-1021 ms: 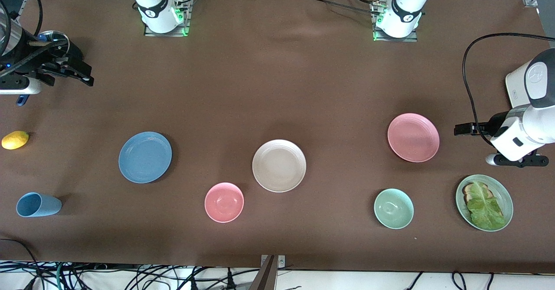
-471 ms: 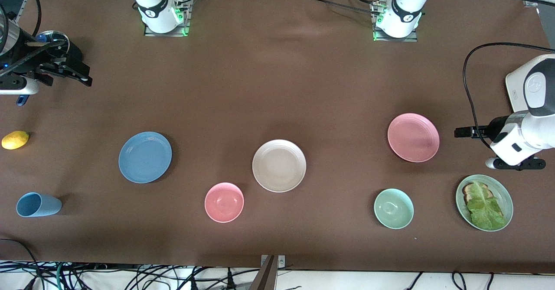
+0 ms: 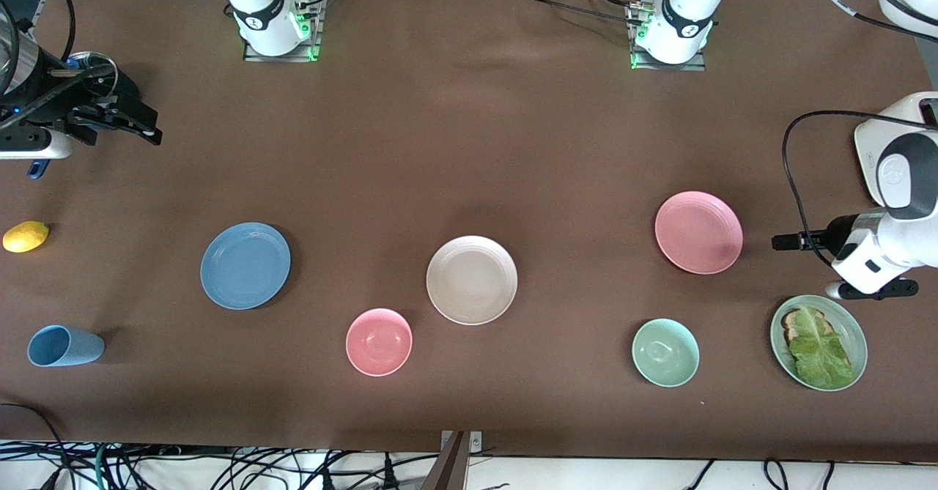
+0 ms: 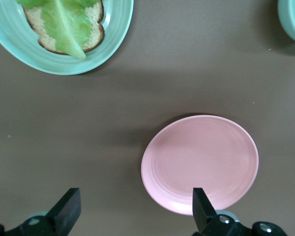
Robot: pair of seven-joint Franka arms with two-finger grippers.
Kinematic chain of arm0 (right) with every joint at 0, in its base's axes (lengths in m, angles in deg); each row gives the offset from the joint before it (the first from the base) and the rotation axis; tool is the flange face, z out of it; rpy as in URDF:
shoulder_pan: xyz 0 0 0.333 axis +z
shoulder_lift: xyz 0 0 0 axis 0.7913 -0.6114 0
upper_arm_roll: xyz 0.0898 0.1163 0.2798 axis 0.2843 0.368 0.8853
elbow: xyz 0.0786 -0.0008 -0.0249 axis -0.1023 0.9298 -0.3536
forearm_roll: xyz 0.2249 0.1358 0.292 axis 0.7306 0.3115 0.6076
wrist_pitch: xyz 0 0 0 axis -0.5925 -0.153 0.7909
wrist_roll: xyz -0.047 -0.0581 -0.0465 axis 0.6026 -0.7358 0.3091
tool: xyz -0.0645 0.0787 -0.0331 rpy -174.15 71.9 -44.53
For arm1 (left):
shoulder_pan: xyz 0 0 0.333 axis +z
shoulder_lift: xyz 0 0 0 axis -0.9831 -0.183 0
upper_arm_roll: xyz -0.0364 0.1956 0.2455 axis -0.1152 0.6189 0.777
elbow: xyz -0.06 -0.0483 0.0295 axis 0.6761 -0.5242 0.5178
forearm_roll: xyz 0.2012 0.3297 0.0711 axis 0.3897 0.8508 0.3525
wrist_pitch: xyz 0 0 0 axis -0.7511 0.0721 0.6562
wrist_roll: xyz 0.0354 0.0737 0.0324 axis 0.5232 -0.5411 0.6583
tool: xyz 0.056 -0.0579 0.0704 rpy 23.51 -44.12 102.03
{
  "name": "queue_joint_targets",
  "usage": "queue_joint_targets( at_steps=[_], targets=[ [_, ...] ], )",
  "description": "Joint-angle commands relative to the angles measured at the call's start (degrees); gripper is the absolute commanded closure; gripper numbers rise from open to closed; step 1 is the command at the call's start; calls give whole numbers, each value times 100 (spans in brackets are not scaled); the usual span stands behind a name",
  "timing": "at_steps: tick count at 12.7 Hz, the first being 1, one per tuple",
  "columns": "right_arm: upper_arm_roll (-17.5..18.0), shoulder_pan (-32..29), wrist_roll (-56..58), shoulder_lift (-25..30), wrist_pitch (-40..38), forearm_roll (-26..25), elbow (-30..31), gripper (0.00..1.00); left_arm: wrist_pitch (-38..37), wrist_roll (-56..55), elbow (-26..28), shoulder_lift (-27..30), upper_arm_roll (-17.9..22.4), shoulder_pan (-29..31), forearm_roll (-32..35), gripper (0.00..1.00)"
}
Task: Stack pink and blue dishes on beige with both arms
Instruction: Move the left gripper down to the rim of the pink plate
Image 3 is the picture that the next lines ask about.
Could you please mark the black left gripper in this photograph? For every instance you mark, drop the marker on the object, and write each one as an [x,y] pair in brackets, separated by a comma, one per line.
[840,231]

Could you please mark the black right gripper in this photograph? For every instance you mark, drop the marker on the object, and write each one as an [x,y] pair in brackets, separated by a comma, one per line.
[111,97]

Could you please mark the pink shallow bowl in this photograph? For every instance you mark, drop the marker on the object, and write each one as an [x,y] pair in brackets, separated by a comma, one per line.
[696,232]

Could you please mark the blue shallow bowl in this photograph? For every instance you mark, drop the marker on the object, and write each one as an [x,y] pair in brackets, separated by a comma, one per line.
[245,266]

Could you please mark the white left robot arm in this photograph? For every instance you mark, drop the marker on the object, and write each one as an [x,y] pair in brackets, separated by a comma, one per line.
[685,6]

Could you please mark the bread slice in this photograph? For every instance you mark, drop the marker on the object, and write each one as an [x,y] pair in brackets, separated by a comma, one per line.
[790,321]

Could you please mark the green plate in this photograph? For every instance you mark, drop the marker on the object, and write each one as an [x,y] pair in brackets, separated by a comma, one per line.
[856,343]

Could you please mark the green lettuce leaf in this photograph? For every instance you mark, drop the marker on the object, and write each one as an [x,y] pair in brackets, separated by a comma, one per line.
[821,358]

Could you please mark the yellow lemon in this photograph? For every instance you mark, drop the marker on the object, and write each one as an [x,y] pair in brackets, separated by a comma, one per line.
[26,236]

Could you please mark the white toaster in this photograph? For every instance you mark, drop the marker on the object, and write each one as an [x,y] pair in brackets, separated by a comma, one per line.
[898,113]

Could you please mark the green deep bowl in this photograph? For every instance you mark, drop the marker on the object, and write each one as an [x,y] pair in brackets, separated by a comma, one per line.
[665,352]

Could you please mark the blue cup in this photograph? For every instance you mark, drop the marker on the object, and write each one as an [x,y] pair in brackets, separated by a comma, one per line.
[69,346]

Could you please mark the beige shallow bowl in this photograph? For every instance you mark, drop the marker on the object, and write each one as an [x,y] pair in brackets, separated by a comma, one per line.
[472,280]

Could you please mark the brown table cover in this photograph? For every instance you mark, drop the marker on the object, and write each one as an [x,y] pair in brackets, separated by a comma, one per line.
[469,146]

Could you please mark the pink deep bowl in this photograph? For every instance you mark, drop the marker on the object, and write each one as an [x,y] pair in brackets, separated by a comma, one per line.
[379,342]

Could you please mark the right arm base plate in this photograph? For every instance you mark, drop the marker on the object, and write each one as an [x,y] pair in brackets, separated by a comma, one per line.
[293,58]

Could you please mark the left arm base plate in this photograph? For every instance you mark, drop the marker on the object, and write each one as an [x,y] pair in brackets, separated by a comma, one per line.
[681,67]

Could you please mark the small metal bracket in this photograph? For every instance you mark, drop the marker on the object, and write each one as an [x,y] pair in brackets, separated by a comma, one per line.
[476,442]

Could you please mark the dark wedge post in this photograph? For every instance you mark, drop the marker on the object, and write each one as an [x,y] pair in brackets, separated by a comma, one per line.
[447,472]

